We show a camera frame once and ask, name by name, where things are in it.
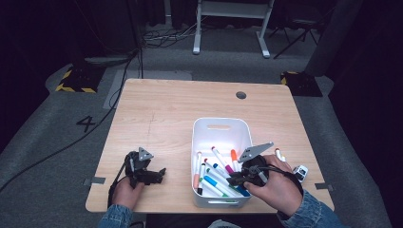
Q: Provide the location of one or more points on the grey tape strip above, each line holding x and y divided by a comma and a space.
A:
323, 186
95, 180

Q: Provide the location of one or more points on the salmon cap marker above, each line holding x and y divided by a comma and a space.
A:
196, 182

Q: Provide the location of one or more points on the black yellow striped base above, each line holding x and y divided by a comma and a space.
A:
80, 80
302, 85

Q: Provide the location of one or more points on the dark blue cap marker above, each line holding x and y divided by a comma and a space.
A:
243, 192

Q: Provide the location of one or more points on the small white and black object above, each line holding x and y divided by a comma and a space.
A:
301, 172

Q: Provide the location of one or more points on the orange cap marker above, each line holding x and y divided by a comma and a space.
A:
234, 155

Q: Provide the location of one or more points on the person's right hand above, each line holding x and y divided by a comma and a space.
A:
280, 190

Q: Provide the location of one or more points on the white table frame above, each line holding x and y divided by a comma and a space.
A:
197, 31

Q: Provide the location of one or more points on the black tripod stand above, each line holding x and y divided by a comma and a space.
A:
290, 45

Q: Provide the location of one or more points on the magenta cap marker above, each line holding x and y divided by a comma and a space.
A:
228, 168

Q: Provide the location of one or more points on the black cap marker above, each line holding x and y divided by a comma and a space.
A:
199, 191

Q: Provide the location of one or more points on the grey slanted panel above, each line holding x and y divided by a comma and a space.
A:
332, 38

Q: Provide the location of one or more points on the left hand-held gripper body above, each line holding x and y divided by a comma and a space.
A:
138, 167

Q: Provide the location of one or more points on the white plastic storage bin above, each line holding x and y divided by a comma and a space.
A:
221, 136

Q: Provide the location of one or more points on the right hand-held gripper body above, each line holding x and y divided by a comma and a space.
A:
255, 171

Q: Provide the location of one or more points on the light blue cap marker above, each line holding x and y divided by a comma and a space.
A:
210, 182

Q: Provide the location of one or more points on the person's left hand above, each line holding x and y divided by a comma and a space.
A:
125, 194

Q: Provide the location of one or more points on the yellow cap marker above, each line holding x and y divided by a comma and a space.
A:
283, 157

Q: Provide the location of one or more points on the person's leg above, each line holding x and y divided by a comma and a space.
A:
223, 224

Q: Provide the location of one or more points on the grey stand base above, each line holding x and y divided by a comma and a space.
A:
107, 60

